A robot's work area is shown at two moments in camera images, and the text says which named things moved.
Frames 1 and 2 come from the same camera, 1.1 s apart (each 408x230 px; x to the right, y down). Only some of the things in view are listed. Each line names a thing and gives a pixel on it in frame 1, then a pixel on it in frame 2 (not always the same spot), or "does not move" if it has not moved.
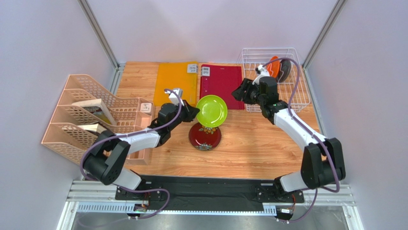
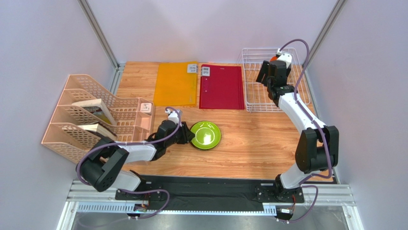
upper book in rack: [97, 106] does not move
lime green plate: [213, 110] to [207, 134]
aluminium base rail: [101, 196] does not move
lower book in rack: [97, 128] does not move
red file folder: [221, 80] does not move
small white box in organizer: [146, 107] does not move
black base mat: [174, 193] does not move
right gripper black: [244, 91] to [264, 72]
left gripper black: [191, 111] to [187, 134]
